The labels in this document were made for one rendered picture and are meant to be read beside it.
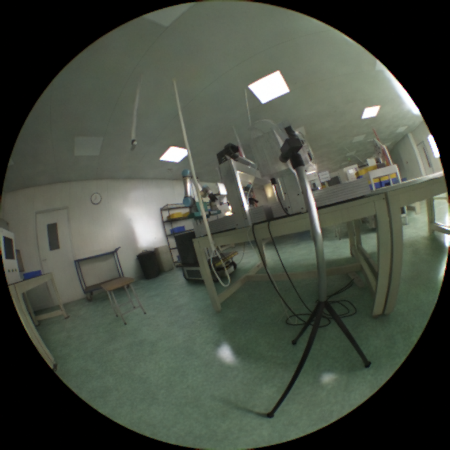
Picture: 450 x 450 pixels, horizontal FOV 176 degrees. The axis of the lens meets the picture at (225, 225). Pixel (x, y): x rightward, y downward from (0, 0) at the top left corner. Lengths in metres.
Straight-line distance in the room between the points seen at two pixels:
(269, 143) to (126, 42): 1.89
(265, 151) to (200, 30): 1.70
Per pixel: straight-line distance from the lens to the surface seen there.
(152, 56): 2.14
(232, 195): 0.98
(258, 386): 0.87
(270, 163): 0.79
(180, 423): 0.90
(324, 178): 3.36
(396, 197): 0.92
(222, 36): 2.15
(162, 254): 3.96
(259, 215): 0.92
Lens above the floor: 0.79
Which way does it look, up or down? 1 degrees up
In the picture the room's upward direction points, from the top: 14 degrees counter-clockwise
